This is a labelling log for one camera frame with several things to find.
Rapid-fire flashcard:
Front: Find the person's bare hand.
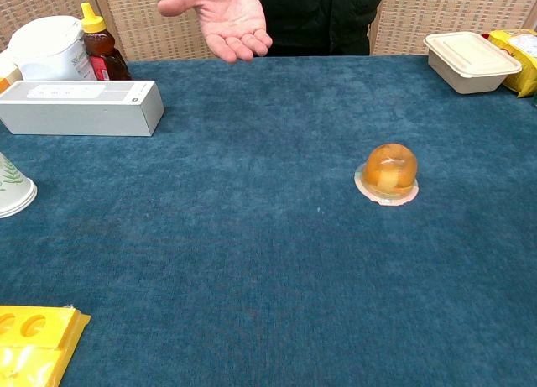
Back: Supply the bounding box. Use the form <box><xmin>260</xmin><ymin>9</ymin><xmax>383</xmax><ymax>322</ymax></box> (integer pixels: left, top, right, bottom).
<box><xmin>157</xmin><ymin>0</ymin><xmax>274</xmax><ymax>65</ymax></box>

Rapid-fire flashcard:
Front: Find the orange jelly cup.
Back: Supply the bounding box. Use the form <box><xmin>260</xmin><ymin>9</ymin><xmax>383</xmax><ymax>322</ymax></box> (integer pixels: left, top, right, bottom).
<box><xmin>354</xmin><ymin>142</ymin><xmax>420</xmax><ymax>208</ymax></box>

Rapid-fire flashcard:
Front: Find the woven rattan screen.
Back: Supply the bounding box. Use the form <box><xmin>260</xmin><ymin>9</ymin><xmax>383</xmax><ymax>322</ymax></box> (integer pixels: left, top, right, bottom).
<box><xmin>0</xmin><ymin>0</ymin><xmax>537</xmax><ymax>61</ymax></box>

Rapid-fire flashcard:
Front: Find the person in black jacket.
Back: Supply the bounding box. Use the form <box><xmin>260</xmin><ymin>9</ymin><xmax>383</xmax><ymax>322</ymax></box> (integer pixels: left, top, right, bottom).
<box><xmin>241</xmin><ymin>0</ymin><xmax>386</xmax><ymax>57</ymax></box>

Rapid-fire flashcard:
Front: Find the honey bottle with yellow cap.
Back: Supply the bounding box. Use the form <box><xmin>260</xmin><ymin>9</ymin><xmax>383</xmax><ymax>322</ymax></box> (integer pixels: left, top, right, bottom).
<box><xmin>80</xmin><ymin>2</ymin><xmax>133</xmax><ymax>81</ymax></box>

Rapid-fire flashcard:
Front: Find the white rectangular carton box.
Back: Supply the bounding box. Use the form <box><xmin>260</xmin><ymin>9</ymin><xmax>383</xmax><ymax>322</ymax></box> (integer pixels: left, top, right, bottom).
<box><xmin>0</xmin><ymin>80</ymin><xmax>165</xmax><ymax>138</ymax></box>

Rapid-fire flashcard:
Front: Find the white round canister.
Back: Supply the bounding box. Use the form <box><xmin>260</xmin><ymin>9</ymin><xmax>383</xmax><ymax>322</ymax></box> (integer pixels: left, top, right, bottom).
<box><xmin>7</xmin><ymin>15</ymin><xmax>98</xmax><ymax>82</ymax></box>

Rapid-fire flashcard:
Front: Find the white and orange box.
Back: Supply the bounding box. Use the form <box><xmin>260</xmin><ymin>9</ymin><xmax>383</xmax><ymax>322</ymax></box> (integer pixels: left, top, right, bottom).
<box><xmin>0</xmin><ymin>50</ymin><xmax>24</xmax><ymax>95</ymax></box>

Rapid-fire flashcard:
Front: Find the blue velvet tablecloth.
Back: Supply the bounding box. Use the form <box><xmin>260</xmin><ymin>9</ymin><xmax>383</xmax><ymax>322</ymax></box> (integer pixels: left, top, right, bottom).
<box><xmin>0</xmin><ymin>55</ymin><xmax>537</xmax><ymax>387</ymax></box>

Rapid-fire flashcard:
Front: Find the beige lidded food container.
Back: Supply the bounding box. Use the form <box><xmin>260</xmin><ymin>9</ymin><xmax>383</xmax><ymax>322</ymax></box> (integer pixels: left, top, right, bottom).
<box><xmin>423</xmin><ymin>31</ymin><xmax>523</xmax><ymax>96</ymax></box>

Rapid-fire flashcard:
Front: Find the paper cup with green leaves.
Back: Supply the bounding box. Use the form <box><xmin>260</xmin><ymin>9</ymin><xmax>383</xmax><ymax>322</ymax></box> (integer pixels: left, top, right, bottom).
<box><xmin>0</xmin><ymin>151</ymin><xmax>39</xmax><ymax>219</ymax></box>

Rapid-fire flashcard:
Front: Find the yellow snack bag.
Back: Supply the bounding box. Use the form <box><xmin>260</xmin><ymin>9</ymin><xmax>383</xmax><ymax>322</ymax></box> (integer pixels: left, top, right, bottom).
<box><xmin>482</xmin><ymin>29</ymin><xmax>537</xmax><ymax>99</ymax></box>

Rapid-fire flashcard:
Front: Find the yellow plastic package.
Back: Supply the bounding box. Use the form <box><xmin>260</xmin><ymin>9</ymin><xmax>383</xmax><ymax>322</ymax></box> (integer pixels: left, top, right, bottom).
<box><xmin>0</xmin><ymin>305</ymin><xmax>91</xmax><ymax>387</ymax></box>

